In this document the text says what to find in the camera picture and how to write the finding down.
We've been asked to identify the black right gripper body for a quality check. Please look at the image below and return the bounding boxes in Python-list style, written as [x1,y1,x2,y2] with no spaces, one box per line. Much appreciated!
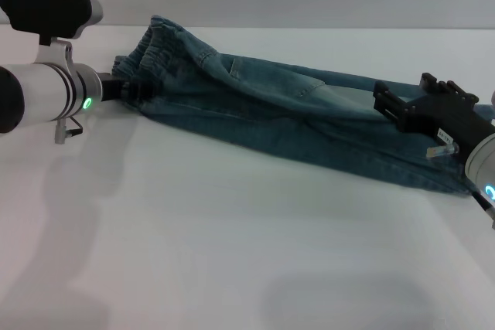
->
[397,92,495,158]

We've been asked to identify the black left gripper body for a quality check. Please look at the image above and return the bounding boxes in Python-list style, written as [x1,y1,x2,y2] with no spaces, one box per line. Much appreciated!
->
[100,71,129,102]

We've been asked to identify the blue denim shorts with print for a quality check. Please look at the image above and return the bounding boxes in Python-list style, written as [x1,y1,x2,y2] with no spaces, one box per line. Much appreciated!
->
[112,15,495,196]

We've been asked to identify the clear plastic cable plug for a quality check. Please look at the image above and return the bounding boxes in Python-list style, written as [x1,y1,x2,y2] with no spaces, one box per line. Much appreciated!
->
[425,142,459,159]

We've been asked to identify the left arm connector with cable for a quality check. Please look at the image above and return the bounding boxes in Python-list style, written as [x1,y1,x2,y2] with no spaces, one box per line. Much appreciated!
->
[53,114,85,145]

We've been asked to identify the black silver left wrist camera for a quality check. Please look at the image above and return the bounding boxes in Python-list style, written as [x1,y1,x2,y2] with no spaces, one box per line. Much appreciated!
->
[0,0,104,65]

